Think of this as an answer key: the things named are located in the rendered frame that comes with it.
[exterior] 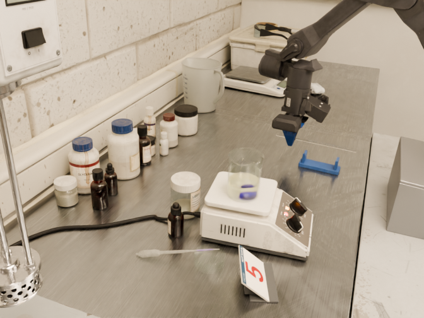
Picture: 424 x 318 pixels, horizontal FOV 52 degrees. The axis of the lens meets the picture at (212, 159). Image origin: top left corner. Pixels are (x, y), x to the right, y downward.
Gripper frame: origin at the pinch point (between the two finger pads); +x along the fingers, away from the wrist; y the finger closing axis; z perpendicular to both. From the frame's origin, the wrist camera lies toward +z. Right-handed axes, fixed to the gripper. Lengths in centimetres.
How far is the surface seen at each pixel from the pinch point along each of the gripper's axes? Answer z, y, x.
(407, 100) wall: 28, 112, 20
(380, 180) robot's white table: 22.6, 0.7, 8.0
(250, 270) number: 5.9, -46.6, 5.2
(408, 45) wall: 23, 112, -4
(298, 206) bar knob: 9.1, -29.0, 2.2
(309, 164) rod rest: 5.7, -1.1, 7.0
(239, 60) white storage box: -40, 69, 3
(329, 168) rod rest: 10.5, -1.1, 7.0
